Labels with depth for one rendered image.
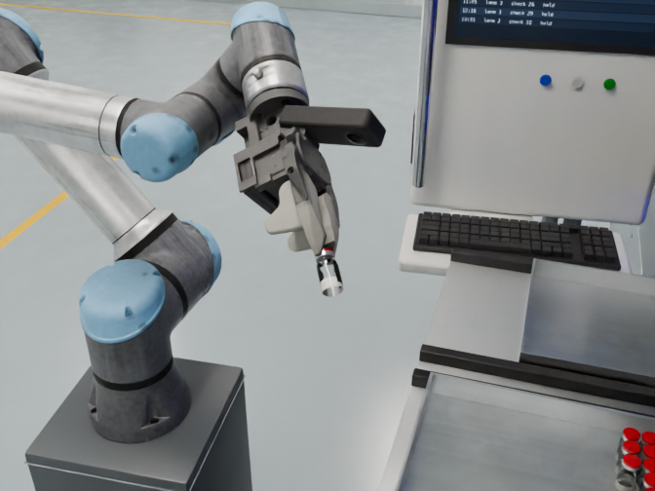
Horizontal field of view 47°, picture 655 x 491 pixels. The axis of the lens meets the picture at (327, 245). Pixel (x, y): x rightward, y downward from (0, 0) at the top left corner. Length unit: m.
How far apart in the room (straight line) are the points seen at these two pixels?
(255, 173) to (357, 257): 2.18
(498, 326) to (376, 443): 1.07
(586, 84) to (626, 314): 0.50
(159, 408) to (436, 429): 0.40
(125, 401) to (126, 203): 0.29
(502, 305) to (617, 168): 0.51
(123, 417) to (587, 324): 0.72
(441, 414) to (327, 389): 1.35
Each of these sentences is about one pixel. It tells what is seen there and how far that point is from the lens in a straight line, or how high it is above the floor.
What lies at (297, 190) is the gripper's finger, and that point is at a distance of 0.77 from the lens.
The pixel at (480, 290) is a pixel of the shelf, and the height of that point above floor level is 0.88.
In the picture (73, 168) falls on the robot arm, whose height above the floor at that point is 1.13.
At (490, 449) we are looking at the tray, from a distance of 1.01.
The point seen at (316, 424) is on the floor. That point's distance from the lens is 2.27.
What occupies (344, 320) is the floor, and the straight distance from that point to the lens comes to 2.65.
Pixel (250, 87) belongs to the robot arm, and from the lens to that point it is 0.89.
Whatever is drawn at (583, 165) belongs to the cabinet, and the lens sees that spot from 1.64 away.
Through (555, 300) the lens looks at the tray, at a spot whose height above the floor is 0.88.
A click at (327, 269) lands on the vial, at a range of 0.75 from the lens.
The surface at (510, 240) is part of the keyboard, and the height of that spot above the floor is 0.82.
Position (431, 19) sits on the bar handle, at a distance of 1.47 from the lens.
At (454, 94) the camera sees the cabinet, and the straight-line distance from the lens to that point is 1.57.
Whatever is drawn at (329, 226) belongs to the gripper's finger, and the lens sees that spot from 0.79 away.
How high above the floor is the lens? 1.60
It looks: 32 degrees down
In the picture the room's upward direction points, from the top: straight up
